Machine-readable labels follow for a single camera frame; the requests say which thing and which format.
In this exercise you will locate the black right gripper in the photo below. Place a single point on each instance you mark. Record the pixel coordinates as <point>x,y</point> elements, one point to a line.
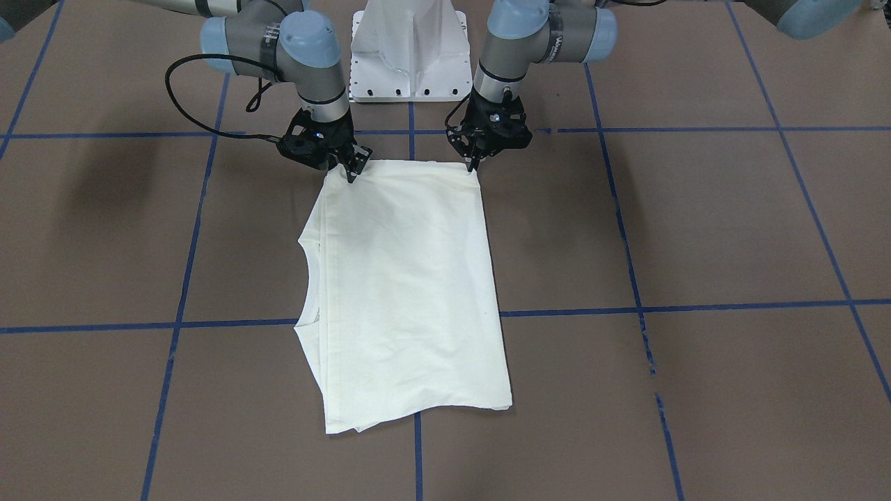
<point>340,138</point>

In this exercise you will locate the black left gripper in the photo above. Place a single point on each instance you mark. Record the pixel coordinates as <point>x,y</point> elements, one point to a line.
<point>475,154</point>

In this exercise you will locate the cream long-sleeve cat shirt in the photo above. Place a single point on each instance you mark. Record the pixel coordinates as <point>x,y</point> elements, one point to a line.
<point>401,313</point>

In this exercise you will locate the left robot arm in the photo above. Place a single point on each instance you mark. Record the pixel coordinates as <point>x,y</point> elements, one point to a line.
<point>521,34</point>

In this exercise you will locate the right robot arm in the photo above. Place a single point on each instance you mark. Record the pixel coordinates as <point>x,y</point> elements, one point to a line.
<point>282,42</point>

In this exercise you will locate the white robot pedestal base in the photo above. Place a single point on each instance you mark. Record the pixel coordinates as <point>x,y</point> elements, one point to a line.
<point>409,51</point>

